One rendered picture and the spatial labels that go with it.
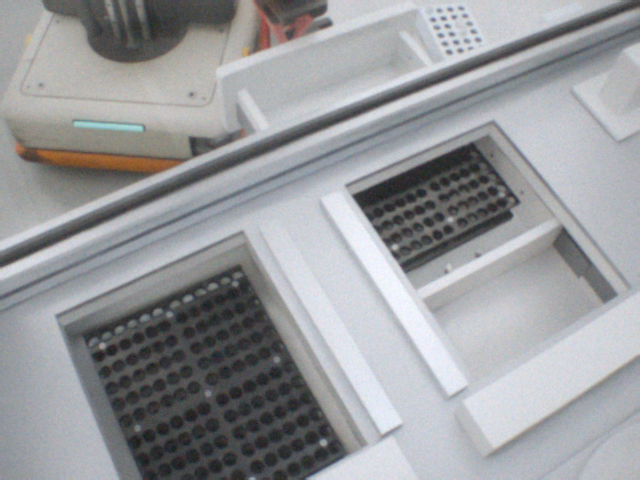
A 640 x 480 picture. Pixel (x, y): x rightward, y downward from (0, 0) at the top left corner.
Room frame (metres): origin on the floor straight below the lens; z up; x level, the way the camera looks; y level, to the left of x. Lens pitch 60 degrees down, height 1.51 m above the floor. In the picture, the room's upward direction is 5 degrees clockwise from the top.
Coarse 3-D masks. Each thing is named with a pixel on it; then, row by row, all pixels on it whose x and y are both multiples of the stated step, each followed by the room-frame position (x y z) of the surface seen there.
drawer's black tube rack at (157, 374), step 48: (240, 288) 0.30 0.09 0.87; (144, 336) 0.23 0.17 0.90; (192, 336) 0.24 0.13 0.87; (240, 336) 0.24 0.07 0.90; (144, 384) 0.18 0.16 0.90; (192, 384) 0.19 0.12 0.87; (240, 384) 0.19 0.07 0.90; (288, 384) 0.19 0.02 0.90; (144, 432) 0.13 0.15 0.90; (192, 432) 0.14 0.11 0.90; (240, 432) 0.15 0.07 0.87; (288, 432) 0.15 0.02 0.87
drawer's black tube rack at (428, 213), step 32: (448, 160) 0.47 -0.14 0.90; (480, 160) 0.48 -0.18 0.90; (384, 192) 0.42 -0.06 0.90; (416, 192) 0.43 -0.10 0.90; (448, 192) 0.43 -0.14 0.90; (480, 192) 0.43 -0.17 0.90; (512, 192) 0.43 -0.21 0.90; (384, 224) 0.40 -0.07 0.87; (416, 224) 0.38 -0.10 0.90; (448, 224) 0.38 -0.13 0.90; (480, 224) 0.41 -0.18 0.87; (416, 256) 0.34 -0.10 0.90
